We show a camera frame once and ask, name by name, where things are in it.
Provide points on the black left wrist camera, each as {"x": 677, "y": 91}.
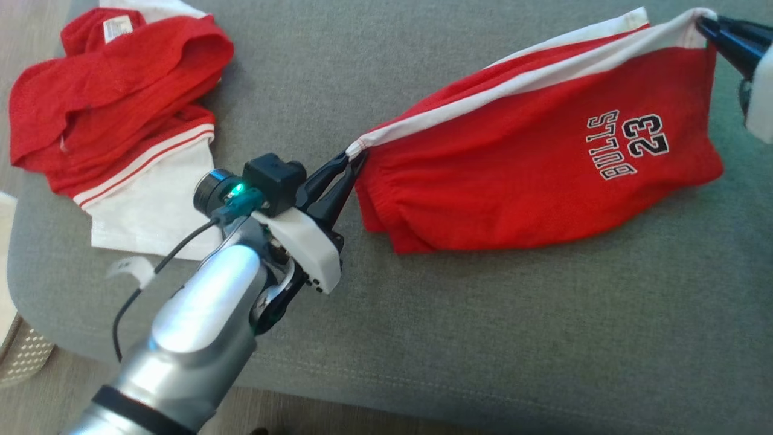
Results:
{"x": 272, "y": 181}

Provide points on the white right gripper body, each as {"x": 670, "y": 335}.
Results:
{"x": 764, "y": 96}

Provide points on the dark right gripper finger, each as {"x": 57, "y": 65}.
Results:
{"x": 755, "y": 33}
{"x": 734, "y": 51}

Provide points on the white perforated laundry basket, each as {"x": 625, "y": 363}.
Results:
{"x": 24, "y": 356}

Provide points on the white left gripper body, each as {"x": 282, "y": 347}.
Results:
{"x": 308, "y": 248}

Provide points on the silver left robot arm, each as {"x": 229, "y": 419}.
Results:
{"x": 199, "y": 320}

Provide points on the red white basketball jersey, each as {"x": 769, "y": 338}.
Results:
{"x": 121, "y": 96}

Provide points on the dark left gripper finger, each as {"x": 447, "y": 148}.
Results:
{"x": 320, "y": 178}
{"x": 335, "y": 202}

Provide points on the red white-striped basketball shorts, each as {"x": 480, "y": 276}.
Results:
{"x": 513, "y": 181}

